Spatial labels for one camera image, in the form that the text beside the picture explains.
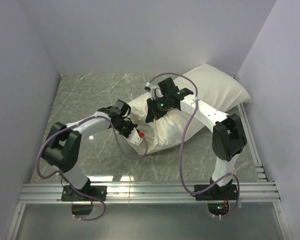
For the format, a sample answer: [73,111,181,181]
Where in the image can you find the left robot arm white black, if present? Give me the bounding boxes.
[37,100,143,201]

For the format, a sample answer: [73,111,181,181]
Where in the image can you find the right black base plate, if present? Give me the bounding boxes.
[192,183,240,201]

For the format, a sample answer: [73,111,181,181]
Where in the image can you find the cream pillowcase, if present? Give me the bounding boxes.
[128,64,252,155]

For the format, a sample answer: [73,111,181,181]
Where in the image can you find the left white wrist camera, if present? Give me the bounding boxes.
[127,128,143,146]

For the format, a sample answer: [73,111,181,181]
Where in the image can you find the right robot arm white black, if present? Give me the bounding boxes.
[145,77,247,200]

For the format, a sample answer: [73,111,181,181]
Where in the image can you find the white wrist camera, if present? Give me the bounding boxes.
[144,82,163,100]
[127,128,143,146]

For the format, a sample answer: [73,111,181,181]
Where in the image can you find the aluminium front rail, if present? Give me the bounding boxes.
[18,181,281,204]

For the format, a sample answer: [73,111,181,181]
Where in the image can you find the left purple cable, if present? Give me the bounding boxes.
[36,117,149,221]

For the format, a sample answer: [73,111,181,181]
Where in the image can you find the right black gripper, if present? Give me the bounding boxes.
[146,96,171,124]

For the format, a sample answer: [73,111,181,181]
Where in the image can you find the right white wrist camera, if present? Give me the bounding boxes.
[144,82,163,100]

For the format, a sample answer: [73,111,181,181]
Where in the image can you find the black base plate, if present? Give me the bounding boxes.
[192,183,240,201]
[61,185,107,202]

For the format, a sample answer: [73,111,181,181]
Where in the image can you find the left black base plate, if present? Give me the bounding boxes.
[61,185,107,202]

